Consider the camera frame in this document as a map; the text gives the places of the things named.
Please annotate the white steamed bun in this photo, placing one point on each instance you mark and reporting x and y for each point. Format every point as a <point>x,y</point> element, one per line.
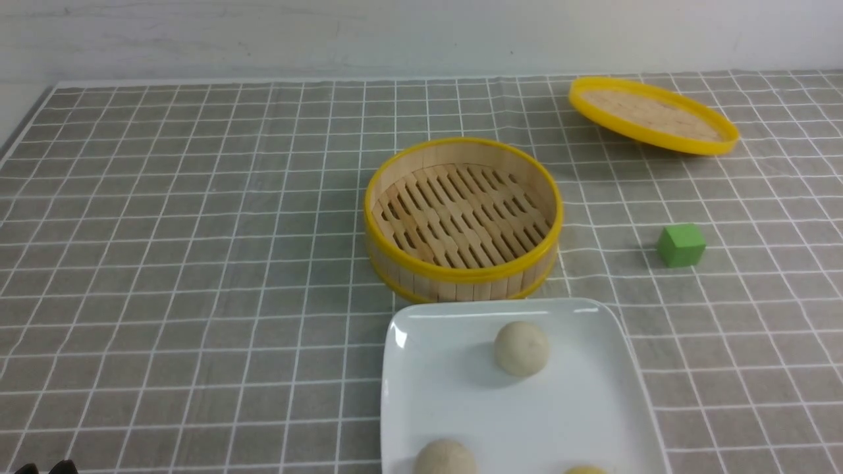
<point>521,349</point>
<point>445,456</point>

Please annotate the yellow steamed bun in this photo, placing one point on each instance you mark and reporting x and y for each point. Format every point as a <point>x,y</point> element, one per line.
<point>585,469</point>

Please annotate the white square plate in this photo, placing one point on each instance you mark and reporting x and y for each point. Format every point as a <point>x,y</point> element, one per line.
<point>588,405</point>

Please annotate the yellow rimmed bamboo steamer basket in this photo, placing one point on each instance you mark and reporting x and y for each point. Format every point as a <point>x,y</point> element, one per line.
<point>462,219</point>

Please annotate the yellow rimmed steamer lid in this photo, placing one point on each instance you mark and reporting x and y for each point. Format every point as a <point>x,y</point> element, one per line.
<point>653,116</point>

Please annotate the green wooden cube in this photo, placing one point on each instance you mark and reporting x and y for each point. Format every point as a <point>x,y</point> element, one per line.
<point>681,245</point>

